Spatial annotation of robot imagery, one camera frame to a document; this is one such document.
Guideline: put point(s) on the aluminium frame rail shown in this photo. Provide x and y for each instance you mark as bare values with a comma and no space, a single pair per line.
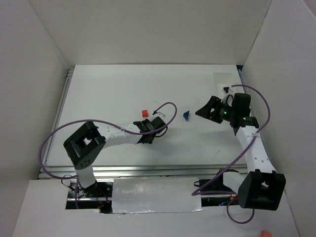
119,93

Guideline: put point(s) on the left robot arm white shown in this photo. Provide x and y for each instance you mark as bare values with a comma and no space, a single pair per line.
86,143

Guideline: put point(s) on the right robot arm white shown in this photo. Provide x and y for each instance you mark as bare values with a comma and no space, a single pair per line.
263,187

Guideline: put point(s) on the silver foil tape sheet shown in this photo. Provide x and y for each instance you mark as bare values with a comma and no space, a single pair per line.
154,195

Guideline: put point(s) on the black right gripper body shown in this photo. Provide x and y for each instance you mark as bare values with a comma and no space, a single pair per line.
215,110

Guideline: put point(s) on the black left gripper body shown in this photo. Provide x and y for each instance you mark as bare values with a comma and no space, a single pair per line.
153,134

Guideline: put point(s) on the orange-red wood cube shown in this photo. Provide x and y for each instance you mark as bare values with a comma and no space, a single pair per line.
145,113

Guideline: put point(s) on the orange object at edge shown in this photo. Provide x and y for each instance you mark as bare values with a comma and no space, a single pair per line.
265,233

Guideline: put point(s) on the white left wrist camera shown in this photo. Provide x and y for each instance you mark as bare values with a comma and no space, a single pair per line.
158,113

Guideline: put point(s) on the blue triangular wood block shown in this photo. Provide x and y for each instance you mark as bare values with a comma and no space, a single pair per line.
186,115

